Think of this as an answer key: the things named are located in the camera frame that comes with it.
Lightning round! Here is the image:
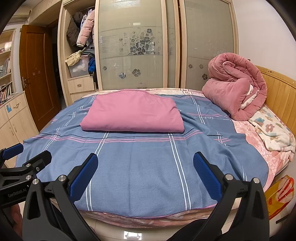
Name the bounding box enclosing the pink white hooded jacket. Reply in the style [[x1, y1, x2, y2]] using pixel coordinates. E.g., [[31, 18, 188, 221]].
[[80, 89, 185, 133]]

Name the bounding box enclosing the person left hand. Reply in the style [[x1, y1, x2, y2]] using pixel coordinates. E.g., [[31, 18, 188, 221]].
[[3, 204, 23, 240]]

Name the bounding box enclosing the light wood side cabinet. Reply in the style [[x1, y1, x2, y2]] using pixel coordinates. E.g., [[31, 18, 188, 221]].
[[0, 90, 40, 169]]

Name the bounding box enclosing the yellow red shopping bag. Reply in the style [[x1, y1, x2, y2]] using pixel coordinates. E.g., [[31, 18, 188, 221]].
[[264, 175, 295, 220]]

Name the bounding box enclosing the pink floral mattress cover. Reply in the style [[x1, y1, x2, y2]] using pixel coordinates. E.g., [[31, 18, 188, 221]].
[[18, 87, 295, 229]]

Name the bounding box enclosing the floral white blanket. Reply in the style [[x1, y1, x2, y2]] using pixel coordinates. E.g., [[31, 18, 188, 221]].
[[248, 105, 295, 153]]

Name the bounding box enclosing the brown wooden door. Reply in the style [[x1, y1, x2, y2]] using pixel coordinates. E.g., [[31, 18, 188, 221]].
[[19, 25, 61, 131]]

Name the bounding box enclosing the blue plaid bed sheet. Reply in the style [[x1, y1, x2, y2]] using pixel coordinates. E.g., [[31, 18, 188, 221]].
[[15, 93, 270, 219]]

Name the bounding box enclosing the rolled pink quilt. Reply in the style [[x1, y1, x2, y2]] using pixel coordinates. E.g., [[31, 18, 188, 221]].
[[202, 53, 267, 121]]

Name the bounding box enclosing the wooden bed headboard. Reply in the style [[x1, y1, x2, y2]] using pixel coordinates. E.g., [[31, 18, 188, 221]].
[[257, 66, 296, 134]]

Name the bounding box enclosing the clear plastic storage box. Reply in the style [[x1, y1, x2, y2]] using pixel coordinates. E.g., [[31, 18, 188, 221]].
[[68, 56, 89, 78]]

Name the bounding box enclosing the beige cloth bag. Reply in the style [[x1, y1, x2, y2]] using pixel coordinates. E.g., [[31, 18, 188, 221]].
[[65, 48, 85, 67]]

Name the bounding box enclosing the blue garment in wardrobe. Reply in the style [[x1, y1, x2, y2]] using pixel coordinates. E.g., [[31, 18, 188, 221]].
[[88, 57, 96, 75]]

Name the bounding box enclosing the hanging dark brown coat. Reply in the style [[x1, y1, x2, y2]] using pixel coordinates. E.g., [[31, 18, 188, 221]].
[[66, 11, 83, 47]]

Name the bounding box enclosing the hanging pink puffer jacket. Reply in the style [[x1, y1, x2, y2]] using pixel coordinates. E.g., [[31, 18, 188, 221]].
[[76, 10, 95, 47]]

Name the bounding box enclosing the beige sliding door wardrobe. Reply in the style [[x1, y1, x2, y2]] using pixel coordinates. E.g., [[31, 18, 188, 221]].
[[57, 1, 239, 105]]

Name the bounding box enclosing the wall bookshelf with books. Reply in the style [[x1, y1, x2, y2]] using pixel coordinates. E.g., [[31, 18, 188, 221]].
[[0, 28, 16, 104]]

